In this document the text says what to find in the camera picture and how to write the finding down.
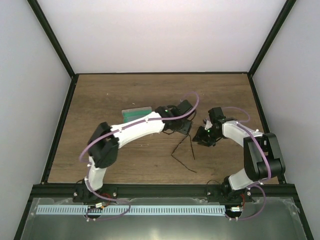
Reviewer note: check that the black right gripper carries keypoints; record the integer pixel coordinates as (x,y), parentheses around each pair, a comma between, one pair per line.
(199,135)

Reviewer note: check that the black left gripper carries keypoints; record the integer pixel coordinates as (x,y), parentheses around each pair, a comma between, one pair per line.
(185,129)

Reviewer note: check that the black sunglasses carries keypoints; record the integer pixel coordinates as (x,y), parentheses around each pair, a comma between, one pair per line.
(181,152)

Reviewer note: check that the grey glasses case green lining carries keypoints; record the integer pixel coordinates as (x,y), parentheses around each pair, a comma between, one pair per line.
(135,113)

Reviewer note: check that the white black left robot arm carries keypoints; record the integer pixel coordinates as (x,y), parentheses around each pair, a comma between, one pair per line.
(102,148)

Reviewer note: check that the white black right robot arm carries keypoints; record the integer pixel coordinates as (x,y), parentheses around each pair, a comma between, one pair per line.
(262,156)

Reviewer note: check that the shiny metal front sheet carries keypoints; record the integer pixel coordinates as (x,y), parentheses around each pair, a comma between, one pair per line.
(272,218)

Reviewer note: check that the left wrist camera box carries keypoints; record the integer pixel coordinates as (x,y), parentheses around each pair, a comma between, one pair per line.
(184,108)

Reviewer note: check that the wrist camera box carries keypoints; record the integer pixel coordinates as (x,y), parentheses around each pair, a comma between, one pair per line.
(184,108)
(215,115)

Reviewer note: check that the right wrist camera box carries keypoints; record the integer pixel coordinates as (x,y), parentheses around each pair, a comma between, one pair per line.
(215,115)

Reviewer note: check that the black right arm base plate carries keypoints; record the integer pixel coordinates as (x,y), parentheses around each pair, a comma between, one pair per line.
(223,192)

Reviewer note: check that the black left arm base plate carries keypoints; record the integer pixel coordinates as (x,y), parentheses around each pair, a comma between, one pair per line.
(83,195)

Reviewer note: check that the light blue slotted cable duct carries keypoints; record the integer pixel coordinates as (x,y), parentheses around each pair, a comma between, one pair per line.
(135,210)

